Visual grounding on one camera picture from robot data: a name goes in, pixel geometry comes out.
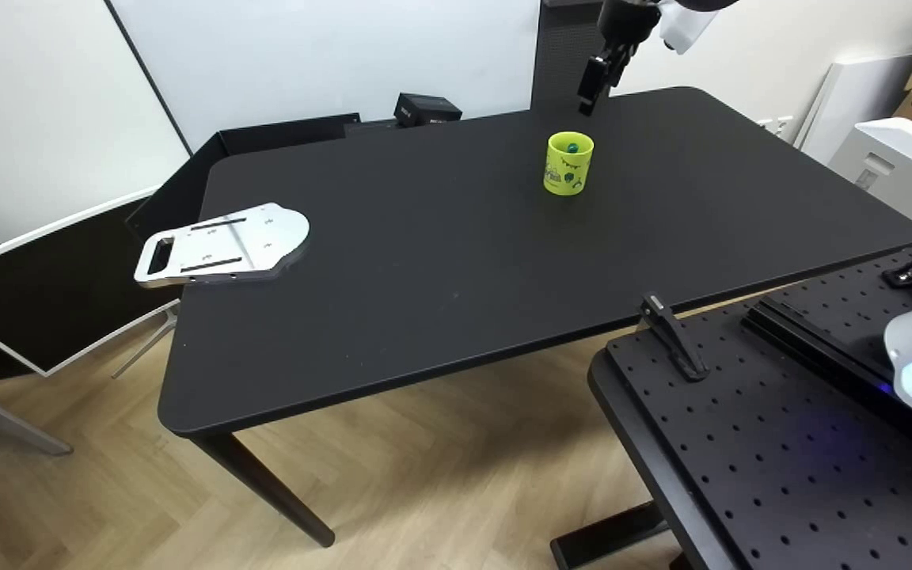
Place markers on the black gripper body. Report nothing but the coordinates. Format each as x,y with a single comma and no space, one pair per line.
629,21

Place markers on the green marker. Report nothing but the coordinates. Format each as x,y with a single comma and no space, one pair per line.
573,147

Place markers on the lime green mug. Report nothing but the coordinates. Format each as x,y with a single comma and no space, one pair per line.
563,176

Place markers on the dark grey pillar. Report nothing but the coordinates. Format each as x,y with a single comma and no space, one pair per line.
561,52

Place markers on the small black box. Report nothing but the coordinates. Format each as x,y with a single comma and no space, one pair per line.
424,109

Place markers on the white leaning panel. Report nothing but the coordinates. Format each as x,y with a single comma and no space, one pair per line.
847,95

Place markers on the large whiteboard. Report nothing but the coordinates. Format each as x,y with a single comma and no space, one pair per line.
350,52

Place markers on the black clamp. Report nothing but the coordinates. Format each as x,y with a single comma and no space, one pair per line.
673,338

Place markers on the white box device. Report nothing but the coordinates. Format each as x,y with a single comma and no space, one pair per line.
900,158

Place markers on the white flat mounting plate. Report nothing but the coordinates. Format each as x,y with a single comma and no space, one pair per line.
222,245

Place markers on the black perforated breadboard table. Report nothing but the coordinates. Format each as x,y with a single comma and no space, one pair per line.
775,463

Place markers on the black stand foot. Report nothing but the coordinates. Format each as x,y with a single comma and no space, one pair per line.
610,532

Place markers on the grey metal leg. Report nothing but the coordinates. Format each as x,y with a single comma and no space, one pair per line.
6,415

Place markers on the white wall socket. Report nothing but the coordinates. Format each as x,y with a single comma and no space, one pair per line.
782,128

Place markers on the raised black base plate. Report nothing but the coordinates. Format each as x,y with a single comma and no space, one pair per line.
824,319

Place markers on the black board white frame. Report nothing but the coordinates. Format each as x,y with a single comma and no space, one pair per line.
54,305

